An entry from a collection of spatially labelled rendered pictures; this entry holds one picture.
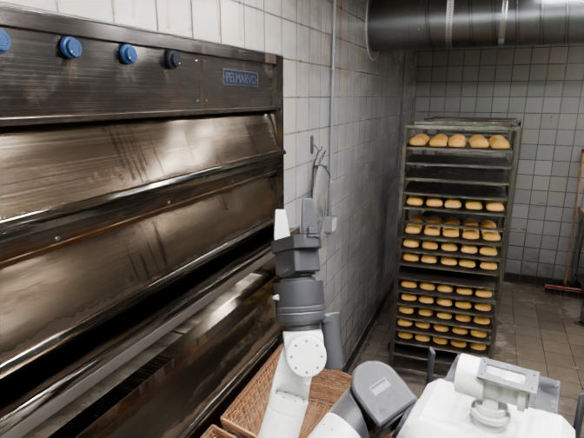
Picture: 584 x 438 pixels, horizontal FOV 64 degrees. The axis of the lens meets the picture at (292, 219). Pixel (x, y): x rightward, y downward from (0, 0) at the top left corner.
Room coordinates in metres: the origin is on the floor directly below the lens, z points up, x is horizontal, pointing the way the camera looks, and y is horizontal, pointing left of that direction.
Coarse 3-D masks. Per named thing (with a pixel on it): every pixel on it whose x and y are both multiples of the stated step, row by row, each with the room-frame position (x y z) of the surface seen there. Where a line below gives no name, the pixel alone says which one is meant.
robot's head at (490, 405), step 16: (464, 368) 0.68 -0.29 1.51; (496, 368) 0.68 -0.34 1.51; (464, 384) 0.67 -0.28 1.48; (480, 384) 0.66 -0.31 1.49; (496, 384) 0.65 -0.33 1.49; (480, 400) 0.68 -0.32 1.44; (496, 400) 0.66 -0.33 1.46; (512, 400) 0.64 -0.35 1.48; (480, 416) 0.66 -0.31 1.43; (496, 416) 0.65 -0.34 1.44
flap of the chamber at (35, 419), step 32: (224, 256) 1.57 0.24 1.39; (192, 288) 1.26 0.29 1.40; (224, 288) 1.25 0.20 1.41; (128, 320) 1.07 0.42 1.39; (64, 352) 0.93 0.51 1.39; (96, 352) 0.90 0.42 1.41; (128, 352) 0.89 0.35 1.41; (0, 384) 0.81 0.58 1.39; (32, 384) 0.79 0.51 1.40; (0, 416) 0.69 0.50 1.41; (32, 416) 0.68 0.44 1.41
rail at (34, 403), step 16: (256, 256) 1.45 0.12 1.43; (208, 288) 1.18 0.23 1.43; (176, 304) 1.08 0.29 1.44; (160, 320) 1.00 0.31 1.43; (128, 336) 0.91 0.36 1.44; (144, 336) 0.94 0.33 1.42; (112, 352) 0.86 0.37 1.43; (80, 368) 0.79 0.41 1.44; (96, 368) 0.81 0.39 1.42; (64, 384) 0.75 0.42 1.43; (32, 400) 0.69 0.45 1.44; (48, 400) 0.71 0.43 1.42; (16, 416) 0.66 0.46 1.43; (0, 432) 0.63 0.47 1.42
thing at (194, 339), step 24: (264, 288) 1.81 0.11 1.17; (216, 312) 1.55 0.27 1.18; (240, 312) 1.62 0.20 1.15; (192, 336) 1.37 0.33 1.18; (168, 360) 1.23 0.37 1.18; (120, 384) 1.11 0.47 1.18; (144, 384) 1.13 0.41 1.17; (96, 408) 1.01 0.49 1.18; (120, 408) 1.04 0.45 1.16; (72, 432) 0.93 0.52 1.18; (96, 432) 0.96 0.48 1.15
